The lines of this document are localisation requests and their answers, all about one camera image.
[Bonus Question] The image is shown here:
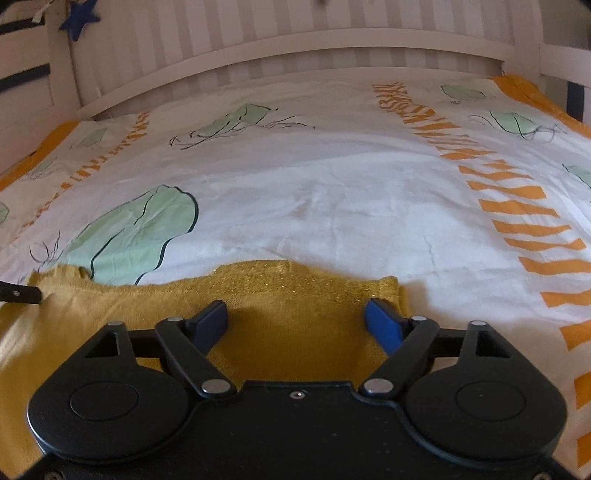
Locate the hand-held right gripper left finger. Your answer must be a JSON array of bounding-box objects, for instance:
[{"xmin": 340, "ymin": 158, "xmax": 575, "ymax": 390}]
[{"xmin": 83, "ymin": 299, "xmax": 234, "ymax": 399}]

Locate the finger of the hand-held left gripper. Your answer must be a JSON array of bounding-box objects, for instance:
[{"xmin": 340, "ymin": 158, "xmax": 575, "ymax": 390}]
[{"xmin": 0, "ymin": 283, "xmax": 43, "ymax": 305}]

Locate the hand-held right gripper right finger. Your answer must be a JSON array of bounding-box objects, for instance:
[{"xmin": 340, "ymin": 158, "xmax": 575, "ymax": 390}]
[{"xmin": 359, "ymin": 298, "xmax": 514, "ymax": 399}]

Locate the yellow knitted sweater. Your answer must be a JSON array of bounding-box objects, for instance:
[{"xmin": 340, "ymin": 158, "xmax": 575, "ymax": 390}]
[{"xmin": 0, "ymin": 259, "xmax": 410, "ymax": 478}]

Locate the white printed blanket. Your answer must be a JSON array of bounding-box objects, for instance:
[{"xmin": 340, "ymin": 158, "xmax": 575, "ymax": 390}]
[{"xmin": 0, "ymin": 75, "xmax": 591, "ymax": 480}]

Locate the blue star decoration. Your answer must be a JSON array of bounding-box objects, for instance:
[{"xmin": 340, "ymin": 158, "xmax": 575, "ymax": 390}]
[{"xmin": 58, "ymin": 0, "xmax": 102, "ymax": 43}]

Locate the white wooden bed frame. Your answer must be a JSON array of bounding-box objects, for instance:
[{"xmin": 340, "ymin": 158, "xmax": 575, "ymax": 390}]
[{"xmin": 0, "ymin": 0, "xmax": 591, "ymax": 155}]

